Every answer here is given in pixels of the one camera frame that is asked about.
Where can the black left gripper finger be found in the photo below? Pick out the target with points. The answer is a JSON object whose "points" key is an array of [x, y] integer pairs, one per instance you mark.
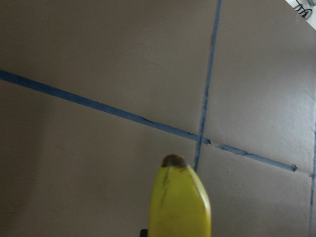
{"points": [[143, 233]]}

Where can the yellow banana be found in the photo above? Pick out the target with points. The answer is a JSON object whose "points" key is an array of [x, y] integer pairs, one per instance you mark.
{"points": [[179, 203]]}

